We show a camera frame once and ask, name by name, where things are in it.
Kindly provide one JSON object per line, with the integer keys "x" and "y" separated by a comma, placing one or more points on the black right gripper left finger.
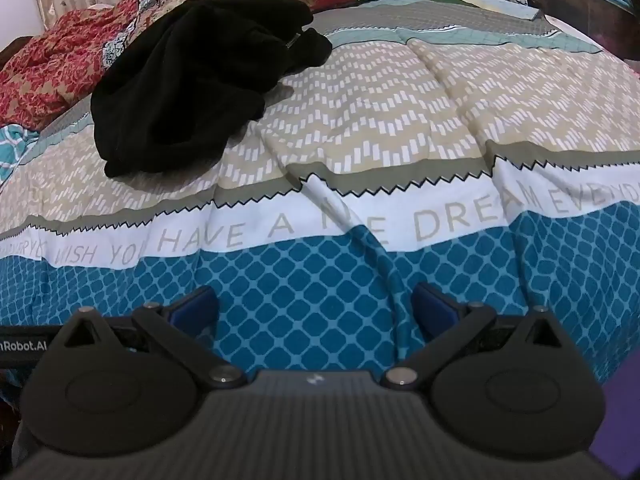
{"x": 114, "y": 386}

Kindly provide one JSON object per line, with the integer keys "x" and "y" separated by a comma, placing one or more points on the teal white patterned pillow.
{"x": 15, "y": 142}

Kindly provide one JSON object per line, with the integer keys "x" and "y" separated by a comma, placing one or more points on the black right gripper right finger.
{"x": 512, "y": 386}

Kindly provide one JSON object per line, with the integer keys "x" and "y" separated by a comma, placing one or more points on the patterned bedsheet with text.
{"x": 495, "y": 158}

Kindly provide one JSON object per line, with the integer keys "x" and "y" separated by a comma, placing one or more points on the black pants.
{"x": 195, "y": 78}

